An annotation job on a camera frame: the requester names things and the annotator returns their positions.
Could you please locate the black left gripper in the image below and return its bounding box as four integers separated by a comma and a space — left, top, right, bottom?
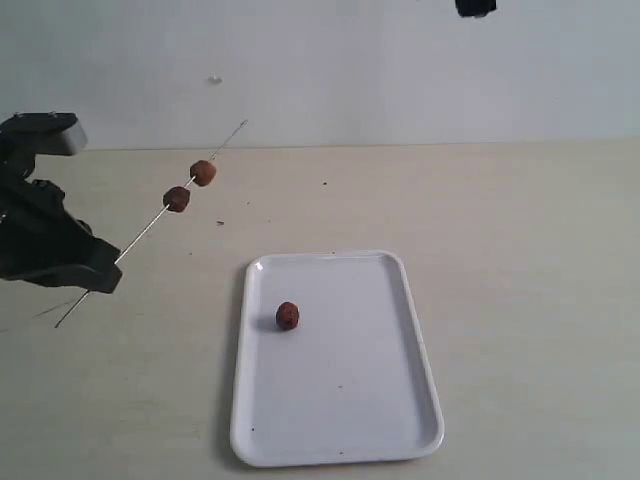
1, 174, 122, 294

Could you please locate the red ball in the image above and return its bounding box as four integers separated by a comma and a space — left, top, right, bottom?
189, 160, 217, 187
275, 302, 300, 331
162, 186, 191, 213

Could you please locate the thin metal skewer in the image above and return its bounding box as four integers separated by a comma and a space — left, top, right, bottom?
53, 118, 250, 330

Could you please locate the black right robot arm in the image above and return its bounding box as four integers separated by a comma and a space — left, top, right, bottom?
454, 0, 497, 19

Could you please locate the white rectangular plastic tray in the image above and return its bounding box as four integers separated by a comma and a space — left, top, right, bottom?
230, 250, 445, 468

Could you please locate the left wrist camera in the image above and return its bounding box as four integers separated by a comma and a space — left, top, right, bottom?
1, 112, 88, 178

